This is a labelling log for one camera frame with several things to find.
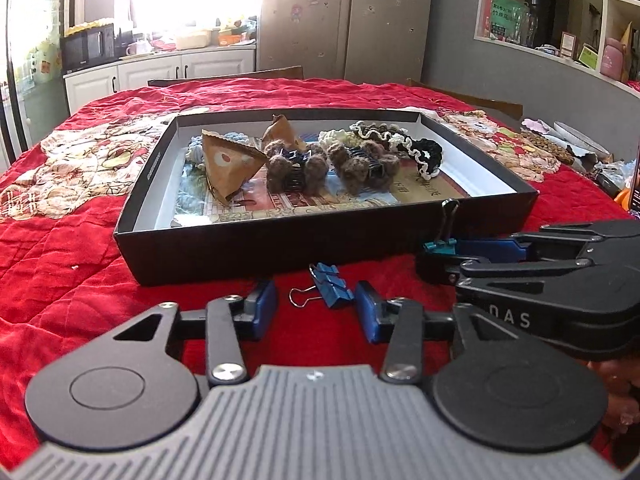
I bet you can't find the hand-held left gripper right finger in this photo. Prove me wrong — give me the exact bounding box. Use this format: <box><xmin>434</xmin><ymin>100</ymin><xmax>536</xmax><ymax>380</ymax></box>
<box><xmin>354</xmin><ymin>280</ymin><xmax>502</xmax><ymax>386</ymax></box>

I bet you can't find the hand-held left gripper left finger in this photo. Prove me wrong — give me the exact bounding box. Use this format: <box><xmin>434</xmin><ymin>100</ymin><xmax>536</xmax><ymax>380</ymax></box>
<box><xmin>112</xmin><ymin>280</ymin><xmax>278</xmax><ymax>386</ymax></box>

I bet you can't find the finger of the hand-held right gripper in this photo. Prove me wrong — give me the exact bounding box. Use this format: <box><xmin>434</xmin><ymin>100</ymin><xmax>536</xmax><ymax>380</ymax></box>
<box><xmin>416</xmin><ymin>252</ymin><xmax>593</xmax><ymax>291</ymax></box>
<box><xmin>457</xmin><ymin>220</ymin><xmax>640</xmax><ymax>263</ymax></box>

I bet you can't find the teal binder clip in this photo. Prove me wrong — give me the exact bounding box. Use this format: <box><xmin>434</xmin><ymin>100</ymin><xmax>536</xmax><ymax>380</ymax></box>
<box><xmin>422</xmin><ymin>199</ymin><xmax>460</xmax><ymax>257</ymax></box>

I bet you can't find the blue binder clip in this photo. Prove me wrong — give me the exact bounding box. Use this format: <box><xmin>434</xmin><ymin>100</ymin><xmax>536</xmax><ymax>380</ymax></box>
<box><xmin>289</xmin><ymin>262</ymin><xmax>356</xmax><ymax>311</ymax></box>

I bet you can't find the black shallow cardboard box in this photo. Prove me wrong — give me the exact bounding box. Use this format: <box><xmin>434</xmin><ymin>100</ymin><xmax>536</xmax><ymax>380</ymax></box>
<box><xmin>113</xmin><ymin>108</ymin><xmax>540</xmax><ymax>287</ymax></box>

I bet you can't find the black white ruffled scrunchie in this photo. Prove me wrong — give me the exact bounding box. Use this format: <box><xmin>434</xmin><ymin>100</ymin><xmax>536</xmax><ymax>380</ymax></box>
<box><xmin>390</xmin><ymin>137</ymin><xmax>444</xmax><ymax>181</ymax></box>

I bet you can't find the brown fuzzy hair claw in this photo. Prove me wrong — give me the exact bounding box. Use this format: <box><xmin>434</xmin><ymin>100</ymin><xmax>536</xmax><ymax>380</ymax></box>
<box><xmin>264</xmin><ymin>140</ymin><xmax>329</xmax><ymax>195</ymax></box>
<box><xmin>327</xmin><ymin>141</ymin><xmax>401</xmax><ymax>196</ymax></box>

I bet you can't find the spotted brown paper pouch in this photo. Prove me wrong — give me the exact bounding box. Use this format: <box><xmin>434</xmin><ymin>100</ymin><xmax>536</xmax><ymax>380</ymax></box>
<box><xmin>201</xmin><ymin>130</ymin><xmax>268</xmax><ymax>206</ymax></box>

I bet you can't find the cream crochet scrunchie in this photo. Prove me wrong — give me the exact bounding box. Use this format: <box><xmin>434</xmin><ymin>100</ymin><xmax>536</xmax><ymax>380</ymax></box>
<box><xmin>318</xmin><ymin>129</ymin><xmax>362</xmax><ymax>153</ymax></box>

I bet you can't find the blue crochet scrunchie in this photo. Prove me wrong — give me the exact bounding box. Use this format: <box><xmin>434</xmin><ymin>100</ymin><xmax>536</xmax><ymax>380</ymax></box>
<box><xmin>186</xmin><ymin>131</ymin><xmax>262</xmax><ymax>171</ymax></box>

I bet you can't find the plain brown paper pouch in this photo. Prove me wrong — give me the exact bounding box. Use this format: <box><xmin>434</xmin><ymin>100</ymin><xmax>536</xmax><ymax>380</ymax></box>
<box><xmin>262</xmin><ymin>115</ymin><xmax>307</xmax><ymax>153</ymax></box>

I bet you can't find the person's right hand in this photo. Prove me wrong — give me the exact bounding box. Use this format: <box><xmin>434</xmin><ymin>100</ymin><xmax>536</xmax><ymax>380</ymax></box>
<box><xmin>590</xmin><ymin>347</ymin><xmax>640</xmax><ymax>456</ymax></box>

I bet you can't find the colourful textbook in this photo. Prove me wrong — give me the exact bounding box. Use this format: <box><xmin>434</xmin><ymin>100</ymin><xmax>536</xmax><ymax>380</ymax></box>
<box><xmin>172</xmin><ymin>160</ymin><xmax>471</xmax><ymax>228</ymax></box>

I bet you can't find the brown beaded trivet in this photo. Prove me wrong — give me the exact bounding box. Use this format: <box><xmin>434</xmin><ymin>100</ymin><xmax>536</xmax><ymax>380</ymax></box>
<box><xmin>522</xmin><ymin>130</ymin><xmax>576</xmax><ymax>165</ymax></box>

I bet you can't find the white plate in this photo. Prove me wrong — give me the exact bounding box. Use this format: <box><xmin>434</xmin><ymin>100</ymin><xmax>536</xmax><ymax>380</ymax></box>
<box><xmin>554</xmin><ymin>121</ymin><xmax>611</xmax><ymax>156</ymax></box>

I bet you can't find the wooden chair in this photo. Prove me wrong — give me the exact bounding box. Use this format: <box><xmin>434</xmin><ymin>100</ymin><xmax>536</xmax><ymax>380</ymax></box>
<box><xmin>406</xmin><ymin>78</ymin><xmax>523</xmax><ymax>121</ymax></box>
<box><xmin>147</xmin><ymin>66</ymin><xmax>305</xmax><ymax>87</ymax></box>

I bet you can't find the red printed blanket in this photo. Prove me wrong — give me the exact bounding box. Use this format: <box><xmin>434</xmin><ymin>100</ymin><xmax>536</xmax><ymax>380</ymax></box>
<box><xmin>0</xmin><ymin>77</ymin><xmax>640</xmax><ymax>461</ymax></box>

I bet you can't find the green box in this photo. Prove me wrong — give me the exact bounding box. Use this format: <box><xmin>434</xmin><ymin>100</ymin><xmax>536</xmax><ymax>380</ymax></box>
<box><xmin>487</xmin><ymin>0</ymin><xmax>527</xmax><ymax>43</ymax></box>

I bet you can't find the white kitchen cabinet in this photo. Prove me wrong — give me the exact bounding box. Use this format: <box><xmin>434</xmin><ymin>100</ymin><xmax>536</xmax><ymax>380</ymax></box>
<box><xmin>64</xmin><ymin>44</ymin><xmax>257</xmax><ymax>116</ymax></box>

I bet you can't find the silver refrigerator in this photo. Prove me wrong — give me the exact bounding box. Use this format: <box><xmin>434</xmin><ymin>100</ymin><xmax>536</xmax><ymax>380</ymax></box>
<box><xmin>257</xmin><ymin>0</ymin><xmax>436</xmax><ymax>86</ymax></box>

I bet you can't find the cream storage box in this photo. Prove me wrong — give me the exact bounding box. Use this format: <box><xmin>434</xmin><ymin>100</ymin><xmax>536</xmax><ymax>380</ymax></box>
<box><xmin>175</xmin><ymin>30</ymin><xmax>211</xmax><ymax>51</ymax></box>

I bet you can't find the black microwave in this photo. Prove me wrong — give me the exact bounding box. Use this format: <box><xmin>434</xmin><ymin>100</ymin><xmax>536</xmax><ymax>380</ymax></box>
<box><xmin>61</xmin><ymin>24</ymin><xmax>116</xmax><ymax>72</ymax></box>

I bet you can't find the white wall shelf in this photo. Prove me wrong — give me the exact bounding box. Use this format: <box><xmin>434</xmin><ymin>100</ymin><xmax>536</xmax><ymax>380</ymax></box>
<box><xmin>474</xmin><ymin>0</ymin><xmax>640</xmax><ymax>96</ymax></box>

